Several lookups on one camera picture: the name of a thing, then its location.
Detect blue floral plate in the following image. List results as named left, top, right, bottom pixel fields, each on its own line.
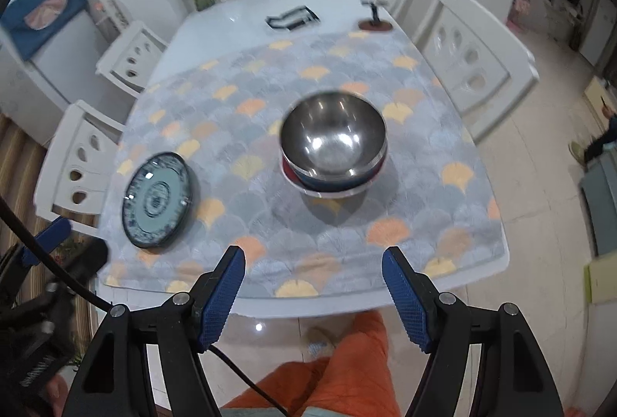
left=121, top=152, right=194, bottom=249

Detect pink patterned bowl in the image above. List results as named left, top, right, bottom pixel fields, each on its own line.
left=280, top=159, right=385, bottom=200

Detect blue steel bowl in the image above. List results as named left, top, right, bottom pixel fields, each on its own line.
left=279, top=90, right=388, bottom=176

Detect red steel bowl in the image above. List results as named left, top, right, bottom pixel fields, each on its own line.
left=279, top=145, right=388, bottom=188

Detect person left hand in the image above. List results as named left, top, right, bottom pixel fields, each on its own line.
left=26, top=373, right=69, bottom=416

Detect white chair near left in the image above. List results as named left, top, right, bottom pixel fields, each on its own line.
left=34, top=100, right=125, bottom=222

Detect white refrigerator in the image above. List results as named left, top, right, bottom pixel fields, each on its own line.
left=1, top=12, right=133, bottom=147

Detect white chair far left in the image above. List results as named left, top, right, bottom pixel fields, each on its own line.
left=95, top=21, right=167, bottom=98

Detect fan pattern tablecloth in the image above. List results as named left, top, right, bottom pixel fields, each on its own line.
left=99, top=30, right=509, bottom=299

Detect blue fridge cover cloth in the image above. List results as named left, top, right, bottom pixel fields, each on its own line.
left=1, top=0, right=88, bottom=62

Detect seated person in background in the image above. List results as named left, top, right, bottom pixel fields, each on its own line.
left=568, top=100, right=617, bottom=166

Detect white chair near right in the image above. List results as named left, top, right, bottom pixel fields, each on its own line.
left=413, top=0, right=539, bottom=143

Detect black stand wooden base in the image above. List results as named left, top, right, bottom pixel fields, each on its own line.
left=357, top=0, right=393, bottom=32

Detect black cable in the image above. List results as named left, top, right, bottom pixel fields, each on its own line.
left=0, top=194, right=291, bottom=417

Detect black plastic frame part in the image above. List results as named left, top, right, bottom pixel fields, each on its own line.
left=266, top=5, right=320, bottom=32

